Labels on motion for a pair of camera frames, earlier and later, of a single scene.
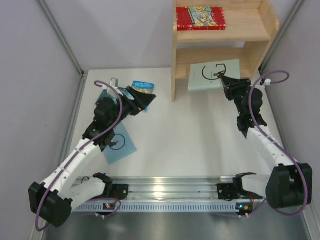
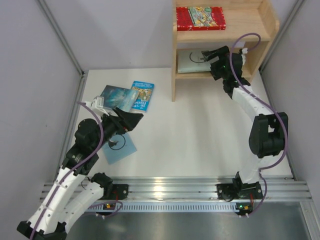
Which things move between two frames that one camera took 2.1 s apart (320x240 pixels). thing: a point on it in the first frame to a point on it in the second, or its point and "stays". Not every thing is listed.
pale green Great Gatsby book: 201,75 to 188,60
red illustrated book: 198,18 stays
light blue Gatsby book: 124,146 stays
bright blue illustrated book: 144,86 stays
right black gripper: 238,87 to 216,65
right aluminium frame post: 290,20 stays
